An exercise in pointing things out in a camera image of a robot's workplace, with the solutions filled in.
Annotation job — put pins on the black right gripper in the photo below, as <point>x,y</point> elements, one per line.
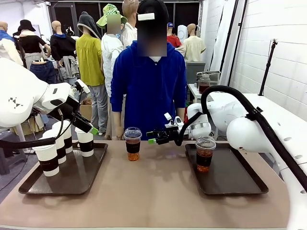
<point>170,135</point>

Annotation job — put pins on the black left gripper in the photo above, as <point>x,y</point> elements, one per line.
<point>74,112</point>

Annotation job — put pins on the white lidded paper coffee cup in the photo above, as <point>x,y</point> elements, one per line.
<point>49,158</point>
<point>85,143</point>
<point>67,139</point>
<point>60,151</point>

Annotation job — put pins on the clear plastic iced coffee cup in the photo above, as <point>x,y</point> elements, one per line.
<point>204,155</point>
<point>132,143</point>

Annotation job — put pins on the person's left forearm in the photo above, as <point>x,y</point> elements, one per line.
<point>180,111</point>

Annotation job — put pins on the person's right forearm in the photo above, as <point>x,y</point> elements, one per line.
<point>117,122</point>

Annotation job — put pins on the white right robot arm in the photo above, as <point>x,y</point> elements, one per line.
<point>249,134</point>

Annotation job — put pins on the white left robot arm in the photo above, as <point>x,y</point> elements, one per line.
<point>16,91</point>

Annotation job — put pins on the dark brown serving tray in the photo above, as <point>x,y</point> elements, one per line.
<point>79,170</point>
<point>230,172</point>

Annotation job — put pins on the person's right hand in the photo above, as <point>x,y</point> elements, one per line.
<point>117,137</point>

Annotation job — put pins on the cardboard box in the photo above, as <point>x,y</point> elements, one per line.
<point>86,112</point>

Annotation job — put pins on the red bag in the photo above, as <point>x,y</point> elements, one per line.
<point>185,117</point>

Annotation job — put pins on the person in blue hoodie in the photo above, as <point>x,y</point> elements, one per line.
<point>148,95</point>

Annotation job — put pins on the small white table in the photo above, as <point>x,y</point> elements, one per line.
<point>193,92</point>

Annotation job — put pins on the mannequin in yellow dress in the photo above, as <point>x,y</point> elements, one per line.
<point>88,60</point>

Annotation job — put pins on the glass jar with dark liquid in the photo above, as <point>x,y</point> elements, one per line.
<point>204,85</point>

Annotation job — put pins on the blue jeans mannequin torso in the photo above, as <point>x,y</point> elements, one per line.
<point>43,70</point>

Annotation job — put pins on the gray cabinet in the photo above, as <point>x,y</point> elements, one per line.
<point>195,70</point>

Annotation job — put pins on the mannequin in white shirt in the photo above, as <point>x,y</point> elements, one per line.
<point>109,50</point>

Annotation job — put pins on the gray plastic stool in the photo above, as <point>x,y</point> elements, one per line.
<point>12,153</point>

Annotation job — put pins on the metal container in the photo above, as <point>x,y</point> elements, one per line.
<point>213,74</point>

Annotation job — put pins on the mannequin in black sweater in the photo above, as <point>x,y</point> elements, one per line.
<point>61,45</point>

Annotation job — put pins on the mannequin in cream shirt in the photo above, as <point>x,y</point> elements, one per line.
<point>193,45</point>

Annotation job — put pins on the mannequin in black top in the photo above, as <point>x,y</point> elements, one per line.
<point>30,45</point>

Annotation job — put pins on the gray hood hat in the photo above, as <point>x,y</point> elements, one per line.
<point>86,22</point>

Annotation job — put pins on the white round appliance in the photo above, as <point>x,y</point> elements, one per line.
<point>182,32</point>

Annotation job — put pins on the tall bald mannequin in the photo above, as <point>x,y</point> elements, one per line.
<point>129,26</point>

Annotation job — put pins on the green checkered sun hat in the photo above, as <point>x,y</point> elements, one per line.
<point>109,14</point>

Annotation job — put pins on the mannequin in blue white jacket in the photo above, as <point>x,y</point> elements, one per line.
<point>7,45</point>

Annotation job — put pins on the black bucket hat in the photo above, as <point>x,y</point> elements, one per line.
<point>26,25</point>

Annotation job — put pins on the black cap with white tag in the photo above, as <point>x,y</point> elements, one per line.
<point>153,9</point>

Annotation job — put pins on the black tripod stand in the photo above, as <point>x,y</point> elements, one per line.
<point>267,69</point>

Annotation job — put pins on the large white side table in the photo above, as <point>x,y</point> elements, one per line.
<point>287,105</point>

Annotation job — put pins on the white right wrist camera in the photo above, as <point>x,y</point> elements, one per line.
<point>173,119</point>

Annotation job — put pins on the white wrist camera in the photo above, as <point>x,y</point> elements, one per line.
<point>173,119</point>
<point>82,86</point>

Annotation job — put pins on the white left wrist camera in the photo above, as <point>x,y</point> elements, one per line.
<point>82,86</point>

